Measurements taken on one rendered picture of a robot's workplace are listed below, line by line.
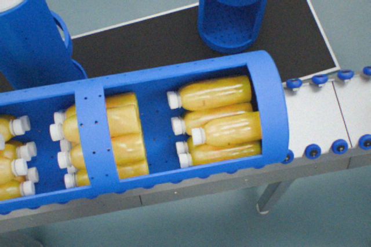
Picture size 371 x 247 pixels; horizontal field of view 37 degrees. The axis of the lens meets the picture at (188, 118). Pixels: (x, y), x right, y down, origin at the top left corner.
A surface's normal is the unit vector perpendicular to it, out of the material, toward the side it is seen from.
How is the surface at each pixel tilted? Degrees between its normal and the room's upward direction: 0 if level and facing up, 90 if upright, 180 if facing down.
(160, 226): 0
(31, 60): 90
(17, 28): 90
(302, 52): 0
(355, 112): 0
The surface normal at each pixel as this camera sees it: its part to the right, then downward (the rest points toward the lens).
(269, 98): 0.04, -0.16
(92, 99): -0.04, -0.59
